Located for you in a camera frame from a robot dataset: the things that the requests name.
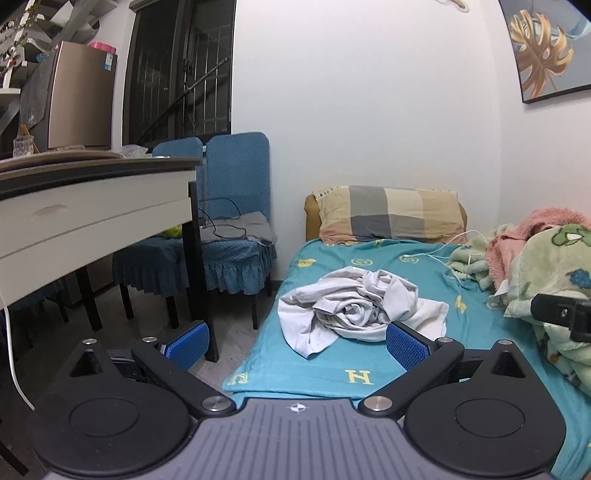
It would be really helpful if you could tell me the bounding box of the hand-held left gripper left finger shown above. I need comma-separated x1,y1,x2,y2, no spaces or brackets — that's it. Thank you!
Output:
46,320,236,418

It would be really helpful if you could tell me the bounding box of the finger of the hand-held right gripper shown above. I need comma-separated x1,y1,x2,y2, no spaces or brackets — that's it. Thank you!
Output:
530,293,591,343

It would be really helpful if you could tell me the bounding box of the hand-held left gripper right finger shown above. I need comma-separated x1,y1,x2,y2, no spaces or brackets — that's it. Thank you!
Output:
358,320,552,421

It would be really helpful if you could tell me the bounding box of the white t-shirt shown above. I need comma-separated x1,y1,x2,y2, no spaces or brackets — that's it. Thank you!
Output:
277,267,450,358

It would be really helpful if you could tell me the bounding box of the green cartoon fleece blanket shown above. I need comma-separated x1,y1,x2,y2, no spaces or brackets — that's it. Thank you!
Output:
448,224,591,398

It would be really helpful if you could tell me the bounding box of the pink fleece blanket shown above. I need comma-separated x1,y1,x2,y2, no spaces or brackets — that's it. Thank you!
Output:
486,209,591,296

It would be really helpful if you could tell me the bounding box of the teal patterned bed sheet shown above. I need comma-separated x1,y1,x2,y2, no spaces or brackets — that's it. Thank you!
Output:
222,237,591,480

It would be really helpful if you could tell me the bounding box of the grey cloth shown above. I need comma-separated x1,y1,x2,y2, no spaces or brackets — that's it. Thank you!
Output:
199,211,278,245

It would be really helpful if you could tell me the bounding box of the plaid pillow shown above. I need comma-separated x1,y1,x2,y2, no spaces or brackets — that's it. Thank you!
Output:
313,185,462,243

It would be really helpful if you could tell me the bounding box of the brown bed headboard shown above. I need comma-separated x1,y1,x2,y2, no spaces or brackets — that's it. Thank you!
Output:
305,193,468,243

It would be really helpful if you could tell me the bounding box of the white table with dark top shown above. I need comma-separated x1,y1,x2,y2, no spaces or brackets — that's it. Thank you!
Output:
0,154,220,363

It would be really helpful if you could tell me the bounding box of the blue covered chair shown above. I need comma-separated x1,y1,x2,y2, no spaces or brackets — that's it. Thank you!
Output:
196,132,278,329
113,137,206,328

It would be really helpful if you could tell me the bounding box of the brown refrigerator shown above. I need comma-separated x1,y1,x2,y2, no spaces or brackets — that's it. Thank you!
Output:
21,41,118,151

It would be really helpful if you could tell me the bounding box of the dark barred door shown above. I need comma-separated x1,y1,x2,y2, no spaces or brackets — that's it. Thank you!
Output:
122,0,236,148

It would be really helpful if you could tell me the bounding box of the white shelf unit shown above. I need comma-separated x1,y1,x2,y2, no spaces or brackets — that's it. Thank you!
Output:
0,0,100,139

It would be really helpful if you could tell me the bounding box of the white charging cable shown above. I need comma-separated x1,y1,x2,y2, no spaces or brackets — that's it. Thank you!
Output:
402,230,488,282

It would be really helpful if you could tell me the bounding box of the black cable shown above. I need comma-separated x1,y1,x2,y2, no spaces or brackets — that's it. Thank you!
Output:
198,198,247,238

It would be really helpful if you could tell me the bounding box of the thick white cable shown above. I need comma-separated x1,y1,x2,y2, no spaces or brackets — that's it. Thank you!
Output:
0,288,35,411

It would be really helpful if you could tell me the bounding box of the framed leaf wall picture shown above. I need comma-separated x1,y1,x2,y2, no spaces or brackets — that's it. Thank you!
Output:
499,0,591,104

